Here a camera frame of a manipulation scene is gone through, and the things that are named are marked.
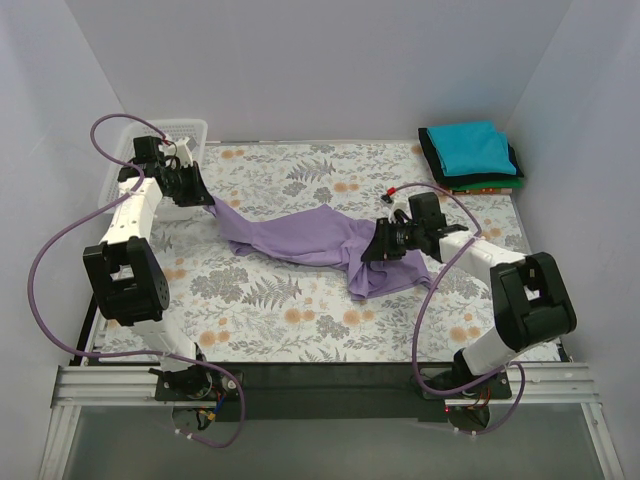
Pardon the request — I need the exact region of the purple t shirt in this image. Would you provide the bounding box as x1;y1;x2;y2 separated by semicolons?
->
206;198;432;300

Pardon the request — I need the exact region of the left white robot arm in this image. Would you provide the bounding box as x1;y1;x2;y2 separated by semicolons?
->
83;136;215;373

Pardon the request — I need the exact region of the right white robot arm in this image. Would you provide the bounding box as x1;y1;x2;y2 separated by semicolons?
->
361;193;577;397

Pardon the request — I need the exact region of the white plastic basket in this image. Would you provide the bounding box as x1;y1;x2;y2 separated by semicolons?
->
97;117;209;223

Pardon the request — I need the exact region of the black folded t shirt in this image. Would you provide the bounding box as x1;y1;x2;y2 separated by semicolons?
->
418;128;525;189

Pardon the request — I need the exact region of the green folded t shirt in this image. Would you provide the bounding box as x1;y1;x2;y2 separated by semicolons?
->
450;177;523;195

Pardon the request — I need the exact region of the floral table cloth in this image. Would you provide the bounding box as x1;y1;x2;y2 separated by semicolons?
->
97;141;557;363

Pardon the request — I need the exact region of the teal folded t shirt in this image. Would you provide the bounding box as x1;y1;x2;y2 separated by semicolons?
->
426;121;517;177

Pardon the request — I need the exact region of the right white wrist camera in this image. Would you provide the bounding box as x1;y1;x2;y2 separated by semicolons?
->
380;187;411;223

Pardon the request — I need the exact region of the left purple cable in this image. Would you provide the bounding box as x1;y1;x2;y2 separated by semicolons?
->
25;113;248;448

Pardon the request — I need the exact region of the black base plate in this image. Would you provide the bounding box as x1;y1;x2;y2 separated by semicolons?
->
155;361;516;421

